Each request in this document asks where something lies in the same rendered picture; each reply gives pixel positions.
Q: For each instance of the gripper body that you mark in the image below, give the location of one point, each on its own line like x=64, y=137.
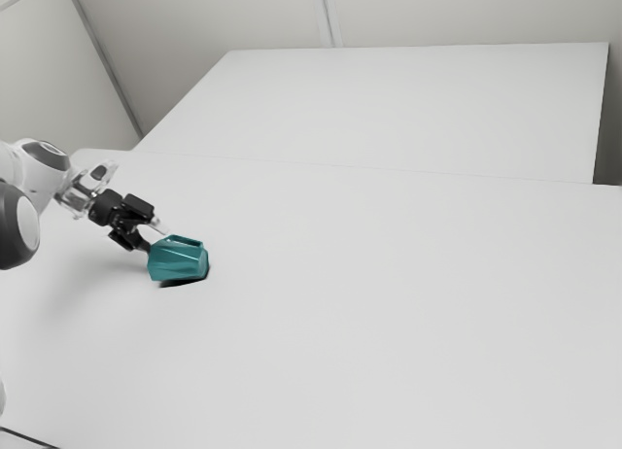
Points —
x=106, y=207

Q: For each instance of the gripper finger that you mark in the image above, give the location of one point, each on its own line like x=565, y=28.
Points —
x=124, y=239
x=140, y=208

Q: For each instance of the teal faceted mug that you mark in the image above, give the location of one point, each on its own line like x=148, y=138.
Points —
x=176, y=261

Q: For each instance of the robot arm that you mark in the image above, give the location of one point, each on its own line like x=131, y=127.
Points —
x=29, y=177

